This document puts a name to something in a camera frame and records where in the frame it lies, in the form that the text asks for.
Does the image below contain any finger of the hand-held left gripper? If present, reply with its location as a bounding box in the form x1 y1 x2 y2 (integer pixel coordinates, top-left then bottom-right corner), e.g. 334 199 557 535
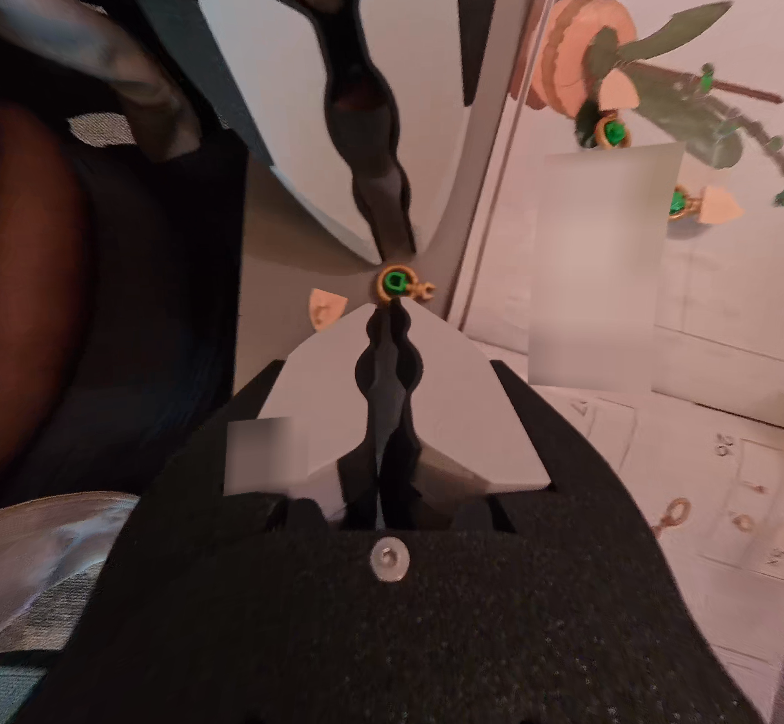
358 0 491 274
198 0 387 265

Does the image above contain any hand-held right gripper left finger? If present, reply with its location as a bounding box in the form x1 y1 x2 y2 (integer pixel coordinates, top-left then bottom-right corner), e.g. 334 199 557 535
257 301 393 501

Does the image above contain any brick set instruction booklet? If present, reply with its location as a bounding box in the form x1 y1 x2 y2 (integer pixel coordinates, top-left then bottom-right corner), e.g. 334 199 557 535
444 0 784 724

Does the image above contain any person's left forearm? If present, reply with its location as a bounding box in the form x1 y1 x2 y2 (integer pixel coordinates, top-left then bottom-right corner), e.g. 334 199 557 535
0 0 142 94

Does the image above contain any small tan wedge piece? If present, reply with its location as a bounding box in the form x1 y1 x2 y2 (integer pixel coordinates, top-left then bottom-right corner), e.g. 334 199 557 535
308 288 349 331

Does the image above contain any person's left hand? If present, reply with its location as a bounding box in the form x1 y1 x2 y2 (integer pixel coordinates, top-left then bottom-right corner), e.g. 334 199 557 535
104 44 206 163

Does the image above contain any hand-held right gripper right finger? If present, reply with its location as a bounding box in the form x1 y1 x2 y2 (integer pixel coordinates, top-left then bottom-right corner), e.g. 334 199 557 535
392 297 552 491

